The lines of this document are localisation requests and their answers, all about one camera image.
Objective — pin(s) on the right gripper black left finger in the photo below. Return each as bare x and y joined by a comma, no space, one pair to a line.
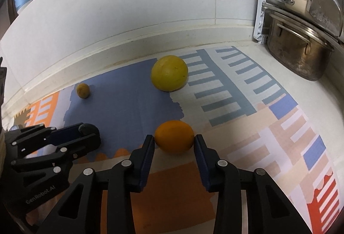
79,209

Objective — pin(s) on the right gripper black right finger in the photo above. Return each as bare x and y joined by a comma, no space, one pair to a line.
269,210

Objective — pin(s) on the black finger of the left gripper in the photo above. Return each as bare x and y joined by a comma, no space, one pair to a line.
79,147
80,131

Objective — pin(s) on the small orange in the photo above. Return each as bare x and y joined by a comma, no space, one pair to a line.
174,137

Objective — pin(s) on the metal kitchen rack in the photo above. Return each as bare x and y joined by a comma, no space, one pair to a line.
261,28

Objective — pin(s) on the small brown kiwi fruit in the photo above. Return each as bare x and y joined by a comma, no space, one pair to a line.
83,90

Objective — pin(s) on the colourful patterned table mat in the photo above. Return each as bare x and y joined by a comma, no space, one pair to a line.
249,108

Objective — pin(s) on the yellow green round fruit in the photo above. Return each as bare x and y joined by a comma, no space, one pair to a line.
169,73

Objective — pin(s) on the stainless steel stock pot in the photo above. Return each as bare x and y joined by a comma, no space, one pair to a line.
298,47

